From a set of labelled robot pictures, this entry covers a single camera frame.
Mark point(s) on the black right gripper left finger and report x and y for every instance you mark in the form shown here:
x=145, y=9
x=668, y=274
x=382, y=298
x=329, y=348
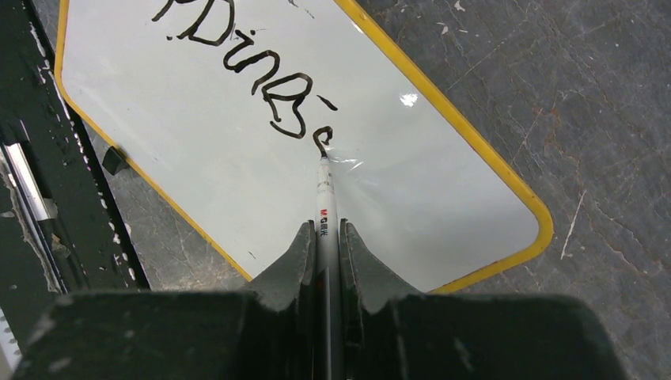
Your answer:
x=263, y=330

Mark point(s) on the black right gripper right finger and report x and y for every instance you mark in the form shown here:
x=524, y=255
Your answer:
x=395, y=331

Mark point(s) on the white marker pen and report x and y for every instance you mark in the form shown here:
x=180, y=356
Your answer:
x=329, y=349

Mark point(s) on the yellow framed whiteboard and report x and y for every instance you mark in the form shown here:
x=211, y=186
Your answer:
x=215, y=103

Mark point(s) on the black whiteboard stand foot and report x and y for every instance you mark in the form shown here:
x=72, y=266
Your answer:
x=114, y=161

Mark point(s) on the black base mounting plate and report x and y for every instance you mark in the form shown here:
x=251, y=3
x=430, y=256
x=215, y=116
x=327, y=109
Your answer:
x=61, y=230

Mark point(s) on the slotted cable duct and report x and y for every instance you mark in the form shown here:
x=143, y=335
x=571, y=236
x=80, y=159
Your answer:
x=10, y=351

